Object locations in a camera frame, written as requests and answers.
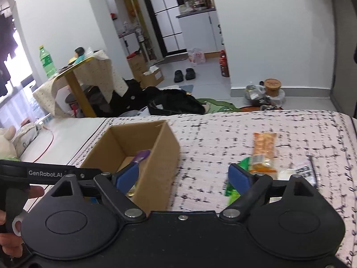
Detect beige plush toy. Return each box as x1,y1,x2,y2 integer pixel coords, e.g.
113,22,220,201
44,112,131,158
0,125,18,161

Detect white standing fan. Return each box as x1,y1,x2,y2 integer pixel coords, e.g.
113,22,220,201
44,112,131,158
135,25,148,59

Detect dark orange-trim mat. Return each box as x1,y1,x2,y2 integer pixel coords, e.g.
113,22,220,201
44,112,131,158
240,105,282,112

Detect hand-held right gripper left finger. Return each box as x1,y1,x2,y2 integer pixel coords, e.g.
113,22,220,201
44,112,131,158
45,162,147,224

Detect clear plastic bag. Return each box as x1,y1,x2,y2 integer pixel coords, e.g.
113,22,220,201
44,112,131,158
245,84,265,101

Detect orange biscuit packet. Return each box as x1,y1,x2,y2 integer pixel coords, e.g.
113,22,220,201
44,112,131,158
248,132,279,178

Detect white kitchen cabinet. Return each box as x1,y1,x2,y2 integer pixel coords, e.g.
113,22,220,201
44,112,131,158
176,9,224,53

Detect small floral pillow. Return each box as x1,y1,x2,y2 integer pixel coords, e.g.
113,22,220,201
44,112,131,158
14,123,39,157

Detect dark hanging clothes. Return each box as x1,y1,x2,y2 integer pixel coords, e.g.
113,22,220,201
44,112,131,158
0,3,20,98

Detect brown cardboard box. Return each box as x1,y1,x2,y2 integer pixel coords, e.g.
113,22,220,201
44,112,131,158
79,119,180,211

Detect black and white snack packet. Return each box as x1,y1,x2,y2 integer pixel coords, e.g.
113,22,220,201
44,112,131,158
279,156,318,187

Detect black clothes pile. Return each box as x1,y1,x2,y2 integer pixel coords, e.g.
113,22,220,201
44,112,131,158
107,79,207,116

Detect grey door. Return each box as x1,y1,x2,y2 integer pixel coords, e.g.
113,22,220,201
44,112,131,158
330,0,357,118

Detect wooden side table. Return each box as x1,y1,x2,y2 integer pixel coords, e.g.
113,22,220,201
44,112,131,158
53,57,97,118

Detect red bottle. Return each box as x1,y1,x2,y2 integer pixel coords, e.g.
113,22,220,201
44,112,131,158
219,50,230,78

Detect white mini fridge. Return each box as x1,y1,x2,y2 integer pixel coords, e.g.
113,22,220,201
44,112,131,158
118,32,140,59

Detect black stool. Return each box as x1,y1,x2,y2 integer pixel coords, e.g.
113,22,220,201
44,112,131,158
65,93,84,118

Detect yellow and black toy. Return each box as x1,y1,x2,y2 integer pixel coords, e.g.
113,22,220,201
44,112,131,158
69,47,87,64

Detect black framed glass door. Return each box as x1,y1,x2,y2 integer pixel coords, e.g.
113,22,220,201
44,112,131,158
138,0,190,59

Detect brown lidded tub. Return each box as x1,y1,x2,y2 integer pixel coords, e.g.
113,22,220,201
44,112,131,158
263,79,282,97

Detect small box with white paper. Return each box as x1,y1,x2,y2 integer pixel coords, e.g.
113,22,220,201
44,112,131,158
139,65,165,88

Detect clear plastic container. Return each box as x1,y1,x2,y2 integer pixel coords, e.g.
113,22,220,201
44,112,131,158
268,89,285,107

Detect pink plastic bag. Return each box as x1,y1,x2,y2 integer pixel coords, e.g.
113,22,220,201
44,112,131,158
187,47,207,64

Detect white power strip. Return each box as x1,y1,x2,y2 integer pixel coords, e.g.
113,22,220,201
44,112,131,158
36,114,52,129

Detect tall brown floor box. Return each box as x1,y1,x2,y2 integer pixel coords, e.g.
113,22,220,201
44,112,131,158
127,53,148,81

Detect green rug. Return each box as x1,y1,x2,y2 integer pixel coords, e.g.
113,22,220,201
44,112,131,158
195,98,237,114

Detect person's left hand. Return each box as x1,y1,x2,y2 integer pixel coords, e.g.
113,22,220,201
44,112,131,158
0,185,45,260

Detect green soda bottle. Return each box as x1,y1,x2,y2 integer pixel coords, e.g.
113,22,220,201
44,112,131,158
39,45,58,79

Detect small cloth-covered side table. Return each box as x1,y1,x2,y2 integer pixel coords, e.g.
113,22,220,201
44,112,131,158
33,50,126,118

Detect purple bread packet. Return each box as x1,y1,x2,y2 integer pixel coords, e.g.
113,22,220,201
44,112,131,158
125,149,151,197

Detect red cable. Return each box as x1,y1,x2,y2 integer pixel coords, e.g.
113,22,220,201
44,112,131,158
42,127,55,157

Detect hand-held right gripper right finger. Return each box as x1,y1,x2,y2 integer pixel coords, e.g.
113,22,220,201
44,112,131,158
219,163,321,224

